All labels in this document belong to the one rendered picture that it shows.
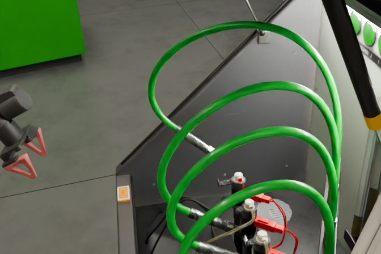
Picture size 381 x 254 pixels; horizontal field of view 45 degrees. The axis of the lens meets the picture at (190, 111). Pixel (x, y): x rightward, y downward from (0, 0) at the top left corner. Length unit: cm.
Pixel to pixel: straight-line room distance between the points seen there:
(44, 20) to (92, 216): 206
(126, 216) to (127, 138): 202
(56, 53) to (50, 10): 38
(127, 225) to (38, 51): 323
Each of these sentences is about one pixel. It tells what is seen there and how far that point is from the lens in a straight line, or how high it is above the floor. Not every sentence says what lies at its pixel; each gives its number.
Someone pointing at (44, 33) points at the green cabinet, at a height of 33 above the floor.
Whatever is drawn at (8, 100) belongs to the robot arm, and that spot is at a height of 120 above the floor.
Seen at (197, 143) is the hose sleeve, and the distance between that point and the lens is 98.
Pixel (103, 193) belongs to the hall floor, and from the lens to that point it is 272.
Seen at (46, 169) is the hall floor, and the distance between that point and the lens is 301.
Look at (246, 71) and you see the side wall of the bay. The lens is 116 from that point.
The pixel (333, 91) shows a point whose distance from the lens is 89.
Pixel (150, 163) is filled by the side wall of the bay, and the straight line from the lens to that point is 126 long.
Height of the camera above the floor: 173
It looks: 31 degrees down
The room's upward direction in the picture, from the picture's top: 3 degrees counter-clockwise
